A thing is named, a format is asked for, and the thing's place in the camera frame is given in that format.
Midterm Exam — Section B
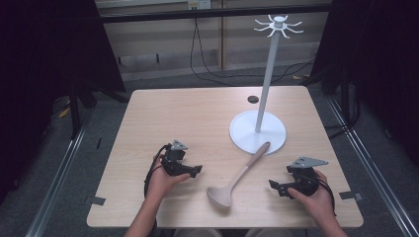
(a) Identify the beige ladle with wooden handle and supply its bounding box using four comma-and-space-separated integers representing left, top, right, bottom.
206, 141, 272, 209

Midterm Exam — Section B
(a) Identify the black curtain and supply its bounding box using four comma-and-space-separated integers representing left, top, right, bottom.
310, 0, 419, 167
0, 0, 126, 201

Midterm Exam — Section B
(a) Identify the black metal stand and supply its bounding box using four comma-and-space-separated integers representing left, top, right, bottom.
68, 83, 99, 140

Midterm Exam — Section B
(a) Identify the person's left hand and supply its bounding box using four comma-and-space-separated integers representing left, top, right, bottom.
145, 154, 193, 202

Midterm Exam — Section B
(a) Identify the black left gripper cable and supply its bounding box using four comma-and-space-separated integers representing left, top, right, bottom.
143, 143, 173, 199

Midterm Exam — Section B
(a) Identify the white hook stand rack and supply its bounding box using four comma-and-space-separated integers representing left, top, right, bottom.
228, 14, 304, 156

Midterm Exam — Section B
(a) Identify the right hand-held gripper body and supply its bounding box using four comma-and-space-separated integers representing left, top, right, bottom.
286, 156, 330, 198

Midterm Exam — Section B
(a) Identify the wall power socket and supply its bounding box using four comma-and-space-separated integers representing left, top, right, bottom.
187, 0, 212, 11

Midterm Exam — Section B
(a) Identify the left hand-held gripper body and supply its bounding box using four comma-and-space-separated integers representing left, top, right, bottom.
160, 139, 193, 179

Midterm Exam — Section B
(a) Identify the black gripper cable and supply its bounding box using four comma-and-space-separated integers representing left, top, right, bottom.
314, 177, 338, 217
143, 143, 173, 199

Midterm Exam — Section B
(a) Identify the black wall cable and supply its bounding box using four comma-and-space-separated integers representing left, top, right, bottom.
189, 18, 316, 88

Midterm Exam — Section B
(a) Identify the metal floor rail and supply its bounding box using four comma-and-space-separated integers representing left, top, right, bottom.
325, 94, 419, 237
24, 126, 89, 237

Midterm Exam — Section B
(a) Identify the person's right hand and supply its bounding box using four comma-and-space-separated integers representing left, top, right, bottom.
287, 169, 336, 219

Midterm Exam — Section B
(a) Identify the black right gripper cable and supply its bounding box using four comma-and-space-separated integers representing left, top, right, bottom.
314, 177, 338, 217

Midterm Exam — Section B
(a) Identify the grey tape piece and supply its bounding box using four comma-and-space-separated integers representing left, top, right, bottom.
84, 196, 107, 207
338, 190, 365, 202

